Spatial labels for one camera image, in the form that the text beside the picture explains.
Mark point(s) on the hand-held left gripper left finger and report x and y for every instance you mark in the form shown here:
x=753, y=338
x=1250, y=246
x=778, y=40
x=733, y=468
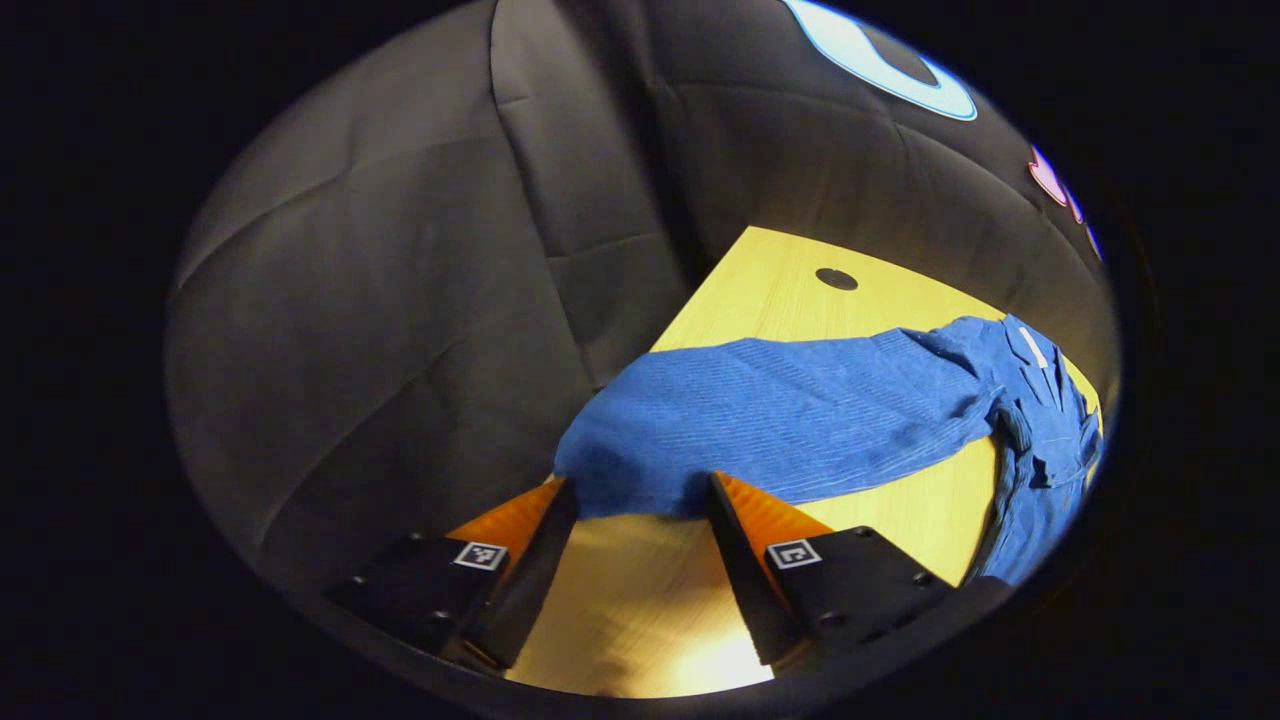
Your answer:
x=525, y=590

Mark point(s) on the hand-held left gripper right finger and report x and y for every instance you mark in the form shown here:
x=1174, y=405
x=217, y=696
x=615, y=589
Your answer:
x=745, y=580

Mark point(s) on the black backdrop cloth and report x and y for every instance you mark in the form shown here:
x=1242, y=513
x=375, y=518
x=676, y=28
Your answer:
x=400, y=300

